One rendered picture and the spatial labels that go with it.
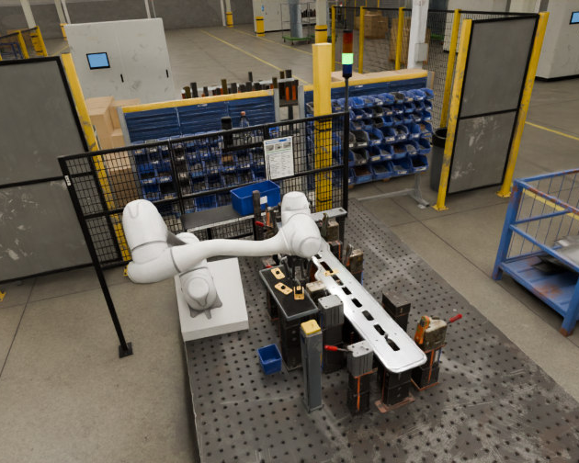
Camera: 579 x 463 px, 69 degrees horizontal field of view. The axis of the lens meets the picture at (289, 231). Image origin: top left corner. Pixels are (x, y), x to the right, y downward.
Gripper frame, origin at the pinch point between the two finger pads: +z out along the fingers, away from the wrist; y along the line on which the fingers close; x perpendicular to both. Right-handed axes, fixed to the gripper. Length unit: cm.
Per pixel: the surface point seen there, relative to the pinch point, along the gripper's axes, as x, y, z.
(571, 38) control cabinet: 949, 692, 23
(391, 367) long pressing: -22.6, 35.2, 25.7
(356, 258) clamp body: 53, 33, 23
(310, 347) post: -18.0, 3.2, 17.5
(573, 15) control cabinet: 942, 678, -27
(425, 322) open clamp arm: -8, 52, 17
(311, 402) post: -17, 3, 51
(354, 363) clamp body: -21.8, 20.3, 23.5
